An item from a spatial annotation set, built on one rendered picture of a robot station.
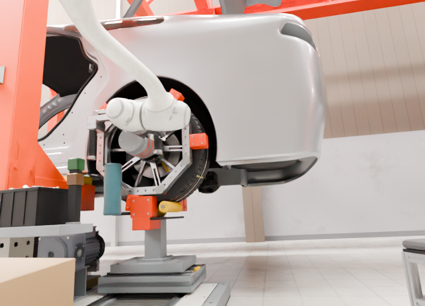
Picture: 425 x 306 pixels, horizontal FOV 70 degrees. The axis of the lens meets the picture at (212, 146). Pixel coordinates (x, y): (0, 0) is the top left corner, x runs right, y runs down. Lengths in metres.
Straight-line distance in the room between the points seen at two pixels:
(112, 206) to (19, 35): 0.93
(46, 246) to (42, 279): 1.14
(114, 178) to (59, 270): 1.15
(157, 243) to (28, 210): 0.89
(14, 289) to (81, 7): 0.72
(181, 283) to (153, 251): 0.28
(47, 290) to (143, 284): 1.25
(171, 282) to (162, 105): 0.95
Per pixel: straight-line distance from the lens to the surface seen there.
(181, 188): 1.68
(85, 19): 0.96
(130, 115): 1.09
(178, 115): 1.04
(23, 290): 0.44
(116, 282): 1.77
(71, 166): 1.08
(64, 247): 1.56
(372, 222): 5.38
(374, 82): 5.88
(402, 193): 5.54
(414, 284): 1.28
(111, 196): 1.60
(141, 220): 1.65
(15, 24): 1.84
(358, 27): 6.30
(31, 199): 1.07
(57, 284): 0.49
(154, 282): 1.68
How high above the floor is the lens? 0.46
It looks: 13 degrees up
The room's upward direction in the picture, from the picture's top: 3 degrees counter-clockwise
